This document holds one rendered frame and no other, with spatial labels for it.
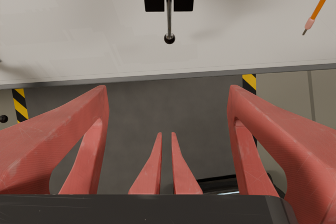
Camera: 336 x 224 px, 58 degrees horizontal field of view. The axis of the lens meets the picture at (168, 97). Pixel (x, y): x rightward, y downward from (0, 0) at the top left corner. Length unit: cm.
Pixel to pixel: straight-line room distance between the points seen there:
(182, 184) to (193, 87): 118
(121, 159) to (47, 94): 48
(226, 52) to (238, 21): 7
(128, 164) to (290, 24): 123
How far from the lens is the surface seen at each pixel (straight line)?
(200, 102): 141
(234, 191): 136
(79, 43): 47
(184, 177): 24
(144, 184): 24
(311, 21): 29
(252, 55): 49
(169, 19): 31
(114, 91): 145
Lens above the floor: 138
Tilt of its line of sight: 77 degrees down
